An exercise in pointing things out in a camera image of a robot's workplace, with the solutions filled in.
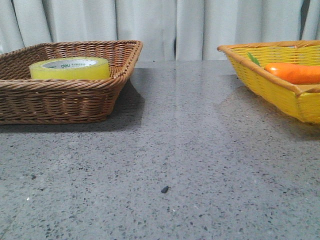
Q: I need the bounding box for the small black debris chip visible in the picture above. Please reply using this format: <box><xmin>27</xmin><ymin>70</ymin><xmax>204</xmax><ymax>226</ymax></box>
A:
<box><xmin>161</xmin><ymin>185</ymin><xmax>170</xmax><ymax>194</ymax></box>

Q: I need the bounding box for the orange toy carrot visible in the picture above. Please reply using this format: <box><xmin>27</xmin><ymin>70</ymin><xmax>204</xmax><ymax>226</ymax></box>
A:
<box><xmin>261</xmin><ymin>62</ymin><xmax>320</xmax><ymax>85</ymax></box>

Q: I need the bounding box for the brown wicker basket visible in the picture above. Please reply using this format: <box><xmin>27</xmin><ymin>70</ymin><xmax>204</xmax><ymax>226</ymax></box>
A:
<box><xmin>0</xmin><ymin>40</ymin><xmax>143</xmax><ymax>125</ymax></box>

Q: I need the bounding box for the yellow tape roll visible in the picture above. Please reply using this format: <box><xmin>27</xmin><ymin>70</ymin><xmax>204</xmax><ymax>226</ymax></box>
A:
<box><xmin>29</xmin><ymin>56</ymin><xmax>111</xmax><ymax>80</ymax></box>

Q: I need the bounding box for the yellow wicker basket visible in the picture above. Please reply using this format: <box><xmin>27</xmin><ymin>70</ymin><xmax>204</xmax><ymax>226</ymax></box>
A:
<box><xmin>217</xmin><ymin>40</ymin><xmax>320</xmax><ymax>124</ymax></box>

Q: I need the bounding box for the white curtain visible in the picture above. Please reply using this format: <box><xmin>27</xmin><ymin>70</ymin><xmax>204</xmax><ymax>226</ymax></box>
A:
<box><xmin>0</xmin><ymin>0</ymin><xmax>320</xmax><ymax>62</ymax></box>

